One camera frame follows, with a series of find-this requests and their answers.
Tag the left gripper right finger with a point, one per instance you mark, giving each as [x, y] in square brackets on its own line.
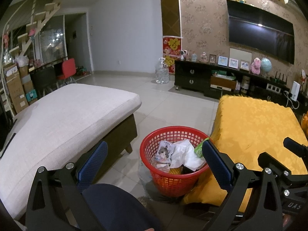
[264, 210]

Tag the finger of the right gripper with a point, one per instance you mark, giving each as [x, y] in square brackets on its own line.
[284, 174]
[299, 150]

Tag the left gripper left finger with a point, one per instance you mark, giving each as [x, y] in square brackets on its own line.
[56, 201]

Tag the white paper tissue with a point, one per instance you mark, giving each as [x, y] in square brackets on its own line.
[184, 155]

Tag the yellow foam fruit net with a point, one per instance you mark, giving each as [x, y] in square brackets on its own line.
[176, 171]

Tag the clear cartoon plastic packet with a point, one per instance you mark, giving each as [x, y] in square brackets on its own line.
[165, 150]

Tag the yellow floral tablecloth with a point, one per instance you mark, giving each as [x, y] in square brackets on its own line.
[246, 127]

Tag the dark blue trouser leg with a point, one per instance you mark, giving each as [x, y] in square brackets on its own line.
[116, 209]

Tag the white router box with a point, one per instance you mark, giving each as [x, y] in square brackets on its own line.
[295, 91]

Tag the red plastic mesh basket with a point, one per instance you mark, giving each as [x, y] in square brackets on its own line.
[171, 185]

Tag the white cushioned sofa bench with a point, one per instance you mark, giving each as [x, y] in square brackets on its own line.
[55, 130]

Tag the light blue globe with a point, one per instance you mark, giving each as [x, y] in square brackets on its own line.
[265, 65]

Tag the pink plush toy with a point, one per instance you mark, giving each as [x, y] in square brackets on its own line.
[255, 66]

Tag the black tv cabinet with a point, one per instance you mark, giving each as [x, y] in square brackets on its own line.
[215, 81]

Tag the stacked cardboard boxes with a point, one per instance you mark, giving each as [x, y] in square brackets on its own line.
[20, 87]

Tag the clear large water bottle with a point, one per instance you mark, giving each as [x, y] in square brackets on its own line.
[162, 71]

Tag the red chair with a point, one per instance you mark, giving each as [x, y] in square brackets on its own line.
[68, 69]

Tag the black curved television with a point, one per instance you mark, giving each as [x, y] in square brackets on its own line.
[259, 29]

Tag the red festive wall poster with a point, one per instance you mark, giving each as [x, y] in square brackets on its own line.
[172, 46]

